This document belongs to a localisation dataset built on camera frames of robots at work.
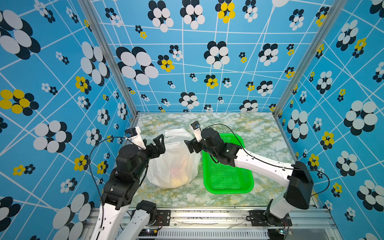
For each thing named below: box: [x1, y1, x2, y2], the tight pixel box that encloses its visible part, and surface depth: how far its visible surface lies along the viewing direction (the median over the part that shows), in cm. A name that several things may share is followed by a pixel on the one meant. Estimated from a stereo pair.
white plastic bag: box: [147, 129, 202, 189], surface depth 82 cm
